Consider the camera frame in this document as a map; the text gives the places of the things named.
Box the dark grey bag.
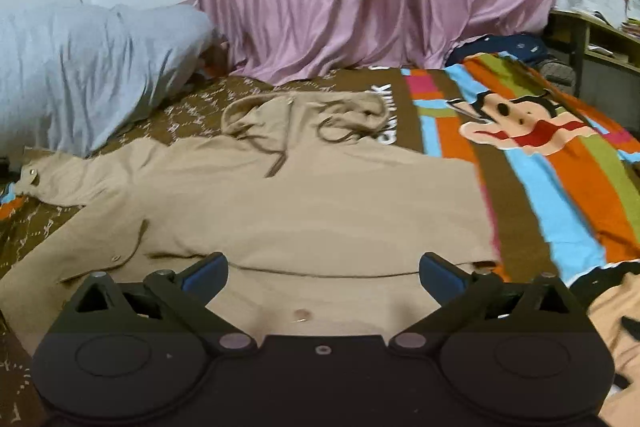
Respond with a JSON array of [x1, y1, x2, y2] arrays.
[[537, 58, 577, 96]]

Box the beige hooded jacket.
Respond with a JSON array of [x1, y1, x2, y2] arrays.
[[0, 91, 502, 350]]

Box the colourful striped printed blanket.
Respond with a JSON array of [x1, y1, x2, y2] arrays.
[[0, 52, 640, 427]]

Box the wooden shelf unit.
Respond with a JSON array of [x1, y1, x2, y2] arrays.
[[544, 7, 640, 98]]

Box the light grey pillow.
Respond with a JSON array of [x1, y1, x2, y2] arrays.
[[0, 4, 217, 158]]

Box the dark blue bag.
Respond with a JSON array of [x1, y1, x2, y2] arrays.
[[444, 32, 551, 68]]

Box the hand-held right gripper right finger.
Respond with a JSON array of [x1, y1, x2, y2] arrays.
[[389, 252, 587, 354]]

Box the peach cloth with black spots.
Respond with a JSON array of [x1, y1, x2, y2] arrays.
[[570, 263, 640, 390]]

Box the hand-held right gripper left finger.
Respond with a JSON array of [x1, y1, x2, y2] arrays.
[[62, 252, 258, 354]]

